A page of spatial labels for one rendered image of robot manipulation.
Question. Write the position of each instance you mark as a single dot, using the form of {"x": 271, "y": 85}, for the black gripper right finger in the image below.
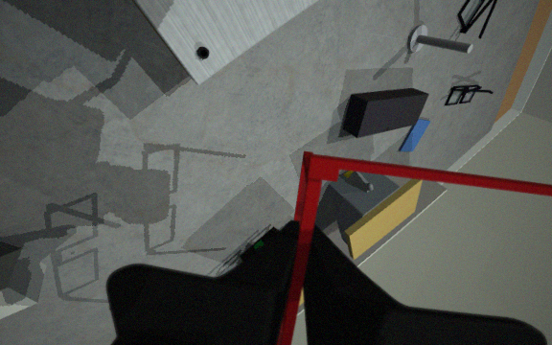
{"x": 345, "y": 307}

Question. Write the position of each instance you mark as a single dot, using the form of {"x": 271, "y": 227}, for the grey flat panel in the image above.
{"x": 430, "y": 192}

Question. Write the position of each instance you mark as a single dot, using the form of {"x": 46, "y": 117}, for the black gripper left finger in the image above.
{"x": 244, "y": 306}

